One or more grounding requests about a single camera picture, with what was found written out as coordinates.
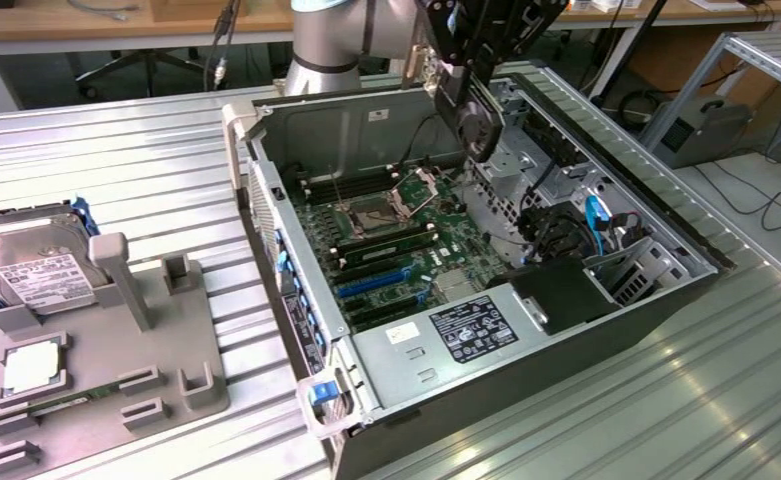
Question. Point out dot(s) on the graphics card with black fan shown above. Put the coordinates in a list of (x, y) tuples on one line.
[(479, 125)]

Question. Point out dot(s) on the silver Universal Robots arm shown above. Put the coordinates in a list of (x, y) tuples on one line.
[(323, 50)]

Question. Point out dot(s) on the small white box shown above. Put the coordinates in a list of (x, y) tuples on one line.
[(603, 5)]

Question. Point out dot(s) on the black RAM slot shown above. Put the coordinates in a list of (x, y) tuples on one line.
[(363, 184), (363, 175), (383, 243), (383, 238), (383, 234), (363, 180), (363, 171)]

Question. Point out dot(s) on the silver socket cover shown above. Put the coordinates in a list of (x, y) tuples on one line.
[(399, 196)]

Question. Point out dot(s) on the grey computer tower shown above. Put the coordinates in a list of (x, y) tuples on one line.
[(710, 135)]

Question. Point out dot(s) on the thin metal locking lever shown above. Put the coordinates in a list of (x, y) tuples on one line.
[(339, 192)]

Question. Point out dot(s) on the aluminium slat rack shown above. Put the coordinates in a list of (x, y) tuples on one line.
[(763, 55)]

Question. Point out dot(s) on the silver perforated drive cage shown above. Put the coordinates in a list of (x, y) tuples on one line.
[(497, 210)]

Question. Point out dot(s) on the CPU socket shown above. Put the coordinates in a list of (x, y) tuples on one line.
[(371, 218)]

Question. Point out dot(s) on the green motherboard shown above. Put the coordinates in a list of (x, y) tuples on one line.
[(463, 240)]

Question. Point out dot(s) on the installed green RAM stick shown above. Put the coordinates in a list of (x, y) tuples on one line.
[(390, 250)]

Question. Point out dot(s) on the black office chair base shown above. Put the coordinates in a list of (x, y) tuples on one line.
[(152, 65)]

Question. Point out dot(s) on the long black expansion slot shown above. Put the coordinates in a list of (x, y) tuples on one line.
[(370, 271)]

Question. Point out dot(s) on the silver chipset heatsink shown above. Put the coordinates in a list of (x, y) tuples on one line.
[(457, 287)]

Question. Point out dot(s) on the silver disk bay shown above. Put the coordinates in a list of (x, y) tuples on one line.
[(630, 280)]

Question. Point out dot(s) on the silver power supply with label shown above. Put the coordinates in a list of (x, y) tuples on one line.
[(390, 370)]

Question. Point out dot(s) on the open black PC case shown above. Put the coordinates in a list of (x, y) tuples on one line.
[(563, 380)]

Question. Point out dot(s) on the blue case latch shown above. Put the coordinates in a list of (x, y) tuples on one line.
[(319, 392)]

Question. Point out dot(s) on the silver hard disk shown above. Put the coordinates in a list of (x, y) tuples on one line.
[(36, 270)]

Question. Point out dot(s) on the grey parts rack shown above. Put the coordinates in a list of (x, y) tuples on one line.
[(96, 360)]

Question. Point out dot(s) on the silver CPU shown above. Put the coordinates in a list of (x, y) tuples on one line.
[(30, 367)]

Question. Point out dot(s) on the loose green RAM stick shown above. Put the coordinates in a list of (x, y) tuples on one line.
[(76, 398)]

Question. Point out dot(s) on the wooden desk with white frame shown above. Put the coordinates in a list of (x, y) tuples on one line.
[(163, 27)]

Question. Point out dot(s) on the black plastic duct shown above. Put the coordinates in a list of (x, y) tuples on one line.
[(550, 295)]

